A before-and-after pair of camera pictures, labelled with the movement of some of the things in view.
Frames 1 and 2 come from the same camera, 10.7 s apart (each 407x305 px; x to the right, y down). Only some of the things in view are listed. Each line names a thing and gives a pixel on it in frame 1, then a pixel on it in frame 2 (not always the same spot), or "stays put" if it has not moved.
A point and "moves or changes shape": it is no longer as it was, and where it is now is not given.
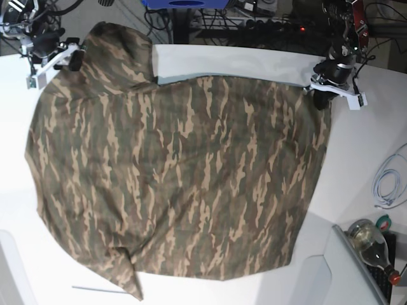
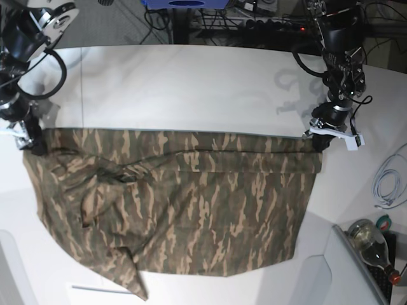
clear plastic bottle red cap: [369, 243] stays put
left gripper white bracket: [50, 46] to [21, 138]
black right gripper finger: [320, 98] to [321, 142]
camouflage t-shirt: [203, 178] moves or changes shape
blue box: [185, 4] stays put
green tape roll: [384, 222] stays put
